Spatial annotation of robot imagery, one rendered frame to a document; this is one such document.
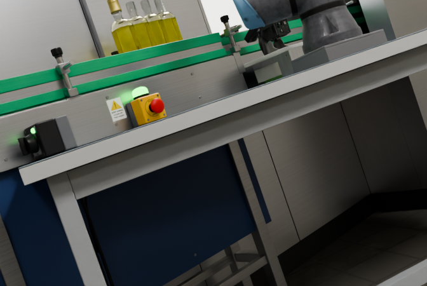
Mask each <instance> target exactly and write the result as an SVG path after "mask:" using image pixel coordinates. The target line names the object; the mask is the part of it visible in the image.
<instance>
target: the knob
mask: <svg viewBox="0 0 427 286"><path fill-rule="evenodd" d="M17 140H18V144H19V146H20V149H21V152H22V155H23V156H25V155H28V154H32V153H37V152H38V151H39V144H38V141H37V139H36V137H35V136H34V135H33V134H29V135H28V136H25V137H22V138H19V139H17Z"/></svg>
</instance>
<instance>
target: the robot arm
mask: <svg viewBox="0 0 427 286"><path fill-rule="evenodd" d="M233 3H234V5H235V6H236V9H237V11H238V13H239V15H240V17H241V20H242V22H243V24H244V26H245V27H246V28H247V29H249V30H248V32H247V34H246V36H245V38H244V40H245V41H246V42H247V43H251V42H254V41H257V39H259V46H260V48H261V50H262V52H263V54H264V56H265V55H267V54H270V53H272V52H274V51H276V50H279V49H282V48H284V47H286V46H288V45H285V44H284V43H283V41H282V39H281V37H283V36H286V35H287V34H289V33H290V32H291V30H290V27H289V24H288V21H287V18H290V17H293V16H296V15H299V16H300V19H301V22H302V42H303V46H302V50H303V52H304V54H307V53H309V52H311V51H314V50H316V49H319V48H321V47H322V46H325V45H328V44H332V43H336V42H339V41H343V40H346V39H350V38H353V37H357V36H361V35H363V32H362V29H361V27H360V26H358V24H357V23H356V21H355V19H354V18H353V16H352V15H351V13H350V12H349V11H348V9H347V6H346V3H345V0H233ZM273 42H274V43H273Z"/></svg>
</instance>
